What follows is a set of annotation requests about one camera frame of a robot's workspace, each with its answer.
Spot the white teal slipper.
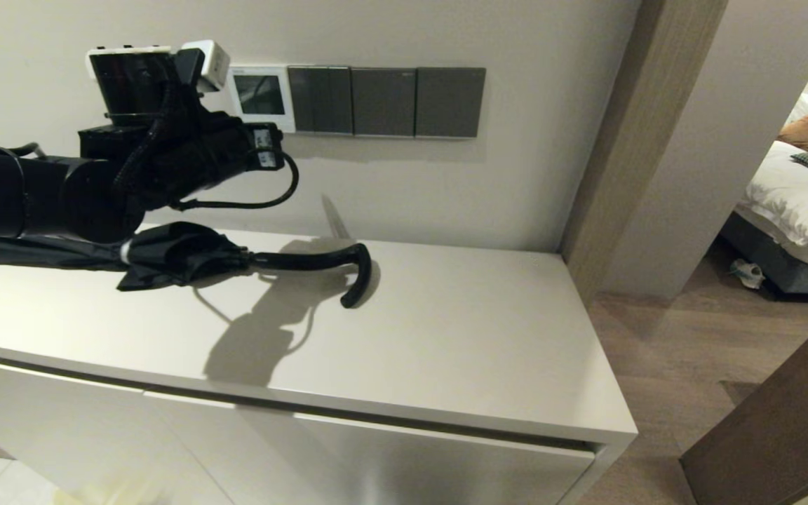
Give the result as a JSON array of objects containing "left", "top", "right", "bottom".
[{"left": 730, "top": 258, "right": 766, "bottom": 290}]

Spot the white wall thermostat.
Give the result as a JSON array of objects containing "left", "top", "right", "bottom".
[{"left": 225, "top": 65, "right": 297, "bottom": 134}]

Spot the black braided cable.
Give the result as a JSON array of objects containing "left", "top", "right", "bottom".
[{"left": 111, "top": 77, "right": 173, "bottom": 197}]

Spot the grey single rocker switch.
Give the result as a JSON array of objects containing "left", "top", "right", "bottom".
[
  {"left": 351, "top": 67, "right": 417, "bottom": 137},
  {"left": 415, "top": 67, "right": 487, "bottom": 139}
]

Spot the black module with white lid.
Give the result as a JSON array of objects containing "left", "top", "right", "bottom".
[{"left": 86, "top": 46, "right": 198, "bottom": 127}]

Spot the dark grey bed base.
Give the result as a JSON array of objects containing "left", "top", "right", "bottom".
[{"left": 718, "top": 213, "right": 808, "bottom": 304}]

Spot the thin black looped cable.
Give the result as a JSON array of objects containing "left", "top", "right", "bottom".
[{"left": 169, "top": 144, "right": 301, "bottom": 211}]

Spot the white sideboard cabinet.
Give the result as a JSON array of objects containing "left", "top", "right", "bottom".
[{"left": 0, "top": 213, "right": 638, "bottom": 505}]

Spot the brown wooden door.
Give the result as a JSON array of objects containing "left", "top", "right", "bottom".
[{"left": 680, "top": 298, "right": 808, "bottom": 505}]

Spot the black folded umbrella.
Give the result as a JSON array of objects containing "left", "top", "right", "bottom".
[{"left": 0, "top": 222, "right": 374, "bottom": 309}]

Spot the light wooden door frame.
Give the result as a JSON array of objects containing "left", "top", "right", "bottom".
[{"left": 560, "top": 0, "right": 727, "bottom": 307}]

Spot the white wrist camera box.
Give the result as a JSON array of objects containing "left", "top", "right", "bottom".
[{"left": 180, "top": 40, "right": 231, "bottom": 92}]

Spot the grey triple rocker switch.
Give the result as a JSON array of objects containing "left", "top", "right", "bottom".
[{"left": 288, "top": 66, "right": 354, "bottom": 135}]

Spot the white bed with pillows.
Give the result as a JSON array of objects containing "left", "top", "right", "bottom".
[{"left": 735, "top": 142, "right": 808, "bottom": 274}]

